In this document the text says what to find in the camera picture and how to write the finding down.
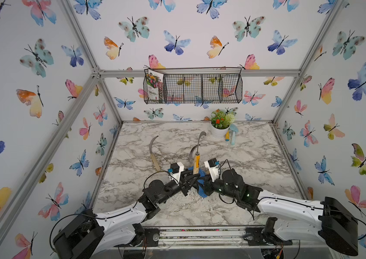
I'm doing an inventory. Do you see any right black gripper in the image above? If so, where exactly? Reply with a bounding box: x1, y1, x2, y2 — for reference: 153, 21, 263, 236
194, 173, 239, 202

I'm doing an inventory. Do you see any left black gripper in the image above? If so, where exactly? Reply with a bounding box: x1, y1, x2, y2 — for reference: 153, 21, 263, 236
154, 170, 197, 207

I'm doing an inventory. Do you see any blue grey rag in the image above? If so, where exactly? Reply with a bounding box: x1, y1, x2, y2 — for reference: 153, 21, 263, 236
187, 167, 214, 198

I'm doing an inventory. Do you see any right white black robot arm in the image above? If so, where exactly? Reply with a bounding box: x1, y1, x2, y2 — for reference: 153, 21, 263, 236
196, 169, 358, 256

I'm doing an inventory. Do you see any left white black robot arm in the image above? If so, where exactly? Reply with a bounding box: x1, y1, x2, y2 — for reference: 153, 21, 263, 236
49, 169, 205, 259

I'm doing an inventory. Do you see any white pot with plant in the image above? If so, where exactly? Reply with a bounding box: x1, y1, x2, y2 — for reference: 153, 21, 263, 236
211, 109, 236, 139

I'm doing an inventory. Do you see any seed packet in basket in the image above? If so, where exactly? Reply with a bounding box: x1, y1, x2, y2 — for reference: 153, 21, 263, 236
145, 69, 164, 101

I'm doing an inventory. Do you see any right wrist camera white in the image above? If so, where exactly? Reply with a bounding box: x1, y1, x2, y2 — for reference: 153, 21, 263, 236
204, 158, 221, 182

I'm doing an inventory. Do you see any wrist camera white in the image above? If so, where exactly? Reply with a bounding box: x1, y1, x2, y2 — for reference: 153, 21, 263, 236
167, 162, 185, 185
204, 158, 221, 182

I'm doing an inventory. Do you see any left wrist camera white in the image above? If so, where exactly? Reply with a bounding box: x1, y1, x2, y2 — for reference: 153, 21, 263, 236
167, 162, 185, 185

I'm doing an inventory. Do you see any aluminium front rail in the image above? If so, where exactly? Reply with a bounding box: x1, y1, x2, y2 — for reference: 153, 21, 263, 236
66, 226, 339, 250

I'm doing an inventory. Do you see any black wire wall basket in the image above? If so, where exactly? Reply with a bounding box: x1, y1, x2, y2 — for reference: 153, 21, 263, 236
143, 67, 243, 104

